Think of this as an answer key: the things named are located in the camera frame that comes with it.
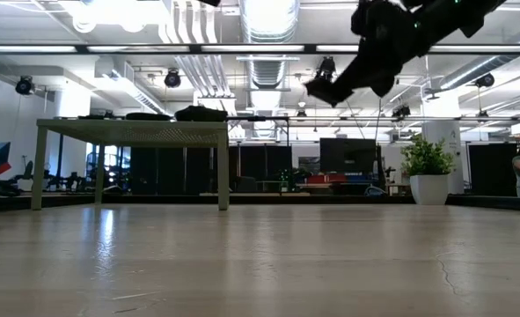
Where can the black partition panels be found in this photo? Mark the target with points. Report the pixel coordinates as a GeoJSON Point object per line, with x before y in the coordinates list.
{"type": "Point", "coordinates": [171, 163]}
{"type": "Point", "coordinates": [484, 167]}

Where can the green plant in white pot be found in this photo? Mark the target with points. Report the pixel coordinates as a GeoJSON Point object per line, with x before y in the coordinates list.
{"type": "Point", "coordinates": [429, 189]}

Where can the black computer monitor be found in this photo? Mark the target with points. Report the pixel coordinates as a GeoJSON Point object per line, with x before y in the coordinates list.
{"type": "Point", "coordinates": [347, 154]}

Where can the white pillar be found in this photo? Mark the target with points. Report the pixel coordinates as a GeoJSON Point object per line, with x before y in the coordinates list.
{"type": "Point", "coordinates": [440, 130]}

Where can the black aluminium table frame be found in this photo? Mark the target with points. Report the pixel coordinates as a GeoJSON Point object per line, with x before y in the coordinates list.
{"type": "Point", "coordinates": [286, 199]}

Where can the silver ventilation duct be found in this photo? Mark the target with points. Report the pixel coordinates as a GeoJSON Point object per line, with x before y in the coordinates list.
{"type": "Point", "coordinates": [470, 70]}
{"type": "Point", "coordinates": [268, 22]}

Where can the black ceiling spotlight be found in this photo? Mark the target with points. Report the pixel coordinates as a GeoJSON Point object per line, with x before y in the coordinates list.
{"type": "Point", "coordinates": [327, 67]}
{"type": "Point", "coordinates": [401, 111]}
{"type": "Point", "coordinates": [485, 80]}
{"type": "Point", "coordinates": [24, 86]}
{"type": "Point", "coordinates": [172, 79]}

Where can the white perforated dish rack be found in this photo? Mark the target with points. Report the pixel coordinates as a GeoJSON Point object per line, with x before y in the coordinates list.
{"type": "Point", "coordinates": [132, 132]}

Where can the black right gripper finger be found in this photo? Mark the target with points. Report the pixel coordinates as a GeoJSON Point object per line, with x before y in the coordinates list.
{"type": "Point", "coordinates": [358, 77]}
{"type": "Point", "coordinates": [383, 86]}

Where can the red and blue bins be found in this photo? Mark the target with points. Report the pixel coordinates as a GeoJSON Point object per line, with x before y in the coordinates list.
{"type": "Point", "coordinates": [325, 179]}

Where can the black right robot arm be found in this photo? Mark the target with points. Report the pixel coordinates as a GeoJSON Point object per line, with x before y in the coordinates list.
{"type": "Point", "coordinates": [462, 15]}

